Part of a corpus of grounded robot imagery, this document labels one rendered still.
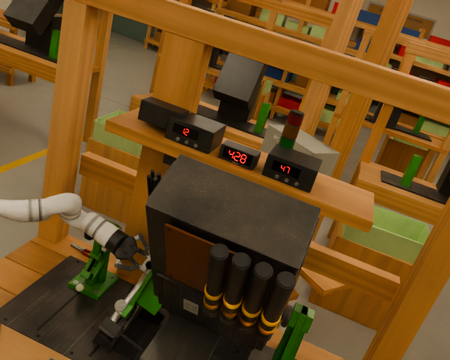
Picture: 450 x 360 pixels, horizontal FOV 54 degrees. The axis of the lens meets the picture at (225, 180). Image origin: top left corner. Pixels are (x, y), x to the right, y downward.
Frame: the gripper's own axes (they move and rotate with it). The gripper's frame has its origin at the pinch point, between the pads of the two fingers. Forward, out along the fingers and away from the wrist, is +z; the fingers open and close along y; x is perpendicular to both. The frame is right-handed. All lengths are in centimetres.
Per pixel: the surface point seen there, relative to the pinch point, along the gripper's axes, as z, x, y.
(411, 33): 85, 580, 731
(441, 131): 260, 672, 641
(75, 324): -9.3, 17.4, -28.4
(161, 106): -26, -13, 42
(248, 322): 31.4, -35.2, 0.2
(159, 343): 17.2, -14.1, -16.2
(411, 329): 84, 5, 34
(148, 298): 6.7, -5.1, -8.2
